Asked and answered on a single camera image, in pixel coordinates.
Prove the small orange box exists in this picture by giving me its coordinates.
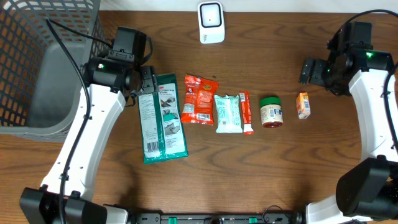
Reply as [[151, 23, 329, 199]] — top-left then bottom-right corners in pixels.
[[296, 92, 311, 119]]

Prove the green lid jar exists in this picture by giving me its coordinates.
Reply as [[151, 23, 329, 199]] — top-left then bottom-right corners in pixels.
[[260, 96, 284, 128]]

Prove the orange red snack bag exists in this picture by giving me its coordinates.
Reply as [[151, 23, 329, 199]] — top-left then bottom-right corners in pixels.
[[181, 75, 218, 125]]

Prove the green 3M cloth package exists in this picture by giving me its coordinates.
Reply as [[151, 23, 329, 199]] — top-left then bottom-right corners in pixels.
[[138, 73, 188, 164]]

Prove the red stick packet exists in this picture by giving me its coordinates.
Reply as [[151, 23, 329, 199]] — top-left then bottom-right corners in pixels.
[[239, 91, 254, 135]]

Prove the light teal wipes packet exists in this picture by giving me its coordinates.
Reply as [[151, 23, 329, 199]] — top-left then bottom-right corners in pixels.
[[214, 95, 243, 134]]

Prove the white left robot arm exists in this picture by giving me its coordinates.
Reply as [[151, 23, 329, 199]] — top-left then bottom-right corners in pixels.
[[19, 57, 159, 223]]

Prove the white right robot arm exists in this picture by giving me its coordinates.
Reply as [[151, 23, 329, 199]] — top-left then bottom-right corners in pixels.
[[300, 49, 397, 223]]

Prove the white barcode scanner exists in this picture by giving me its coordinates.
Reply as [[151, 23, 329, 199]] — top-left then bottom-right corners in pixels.
[[197, 1, 225, 44]]

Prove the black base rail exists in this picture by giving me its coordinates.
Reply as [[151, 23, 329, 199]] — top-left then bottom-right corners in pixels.
[[127, 205, 306, 224]]

